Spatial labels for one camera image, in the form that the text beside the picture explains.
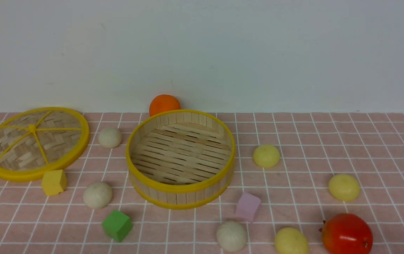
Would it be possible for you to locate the green foam cube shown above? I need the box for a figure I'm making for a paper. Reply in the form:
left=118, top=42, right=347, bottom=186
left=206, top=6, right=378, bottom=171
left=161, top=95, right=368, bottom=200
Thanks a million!
left=102, top=210, right=133, bottom=242

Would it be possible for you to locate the yellow foam cube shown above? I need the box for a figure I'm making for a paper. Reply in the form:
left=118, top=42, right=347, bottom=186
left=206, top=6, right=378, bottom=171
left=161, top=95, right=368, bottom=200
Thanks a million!
left=41, top=169, right=68, bottom=196

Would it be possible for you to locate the bamboo steamer tray yellow rim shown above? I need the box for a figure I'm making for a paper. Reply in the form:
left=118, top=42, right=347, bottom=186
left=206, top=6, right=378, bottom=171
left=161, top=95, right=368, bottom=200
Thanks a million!
left=126, top=110, right=236, bottom=210

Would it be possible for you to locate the white bun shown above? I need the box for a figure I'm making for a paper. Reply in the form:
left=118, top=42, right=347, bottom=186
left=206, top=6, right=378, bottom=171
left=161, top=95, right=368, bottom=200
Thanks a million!
left=98, top=127, right=122, bottom=149
left=83, top=182, right=113, bottom=209
left=216, top=220, right=248, bottom=252

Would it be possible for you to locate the pink foam cube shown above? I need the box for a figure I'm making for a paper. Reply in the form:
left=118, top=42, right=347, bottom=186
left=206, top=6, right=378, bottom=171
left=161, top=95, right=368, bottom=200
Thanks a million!
left=235, top=192, right=261, bottom=222

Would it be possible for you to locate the bamboo steamer lid yellow rim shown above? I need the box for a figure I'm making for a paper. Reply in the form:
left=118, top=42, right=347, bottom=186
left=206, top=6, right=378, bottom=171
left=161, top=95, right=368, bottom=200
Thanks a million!
left=0, top=107, right=90, bottom=182

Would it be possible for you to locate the pink grid tablecloth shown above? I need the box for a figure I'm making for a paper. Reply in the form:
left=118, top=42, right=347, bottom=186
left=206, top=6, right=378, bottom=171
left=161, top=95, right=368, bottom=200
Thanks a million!
left=0, top=113, right=404, bottom=254

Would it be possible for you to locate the red pomegranate fruit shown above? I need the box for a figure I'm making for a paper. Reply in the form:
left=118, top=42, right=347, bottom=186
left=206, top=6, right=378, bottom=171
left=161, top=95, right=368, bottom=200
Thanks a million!
left=318, top=213, right=373, bottom=254

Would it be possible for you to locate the yellow bun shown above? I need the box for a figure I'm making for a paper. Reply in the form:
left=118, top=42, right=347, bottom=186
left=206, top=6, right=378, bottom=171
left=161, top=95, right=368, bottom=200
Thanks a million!
left=274, top=227, right=310, bottom=254
left=328, top=174, right=361, bottom=201
left=252, top=145, right=281, bottom=168

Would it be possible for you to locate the orange fruit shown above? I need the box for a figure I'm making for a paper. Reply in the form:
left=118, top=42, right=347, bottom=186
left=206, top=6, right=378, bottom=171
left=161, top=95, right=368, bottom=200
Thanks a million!
left=149, top=94, right=181, bottom=117

